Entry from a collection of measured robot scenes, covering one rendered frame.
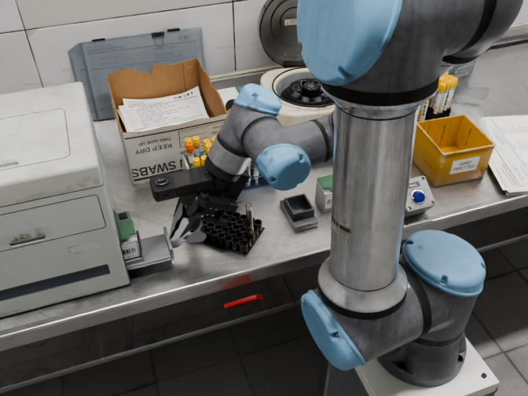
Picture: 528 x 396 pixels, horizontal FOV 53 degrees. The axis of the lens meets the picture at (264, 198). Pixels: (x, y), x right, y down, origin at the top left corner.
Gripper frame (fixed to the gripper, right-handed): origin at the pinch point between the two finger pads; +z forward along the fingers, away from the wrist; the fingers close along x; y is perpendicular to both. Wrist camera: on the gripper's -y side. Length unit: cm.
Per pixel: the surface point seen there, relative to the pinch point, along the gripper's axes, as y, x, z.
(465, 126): 64, 11, -40
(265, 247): 18.4, -3.7, -5.1
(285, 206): 23.8, 4.6, -10.7
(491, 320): 145, 9, 23
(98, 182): -19.5, -4.4, -13.6
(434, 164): 53, 3, -32
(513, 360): 142, -8, 25
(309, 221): 27.1, -1.0, -11.8
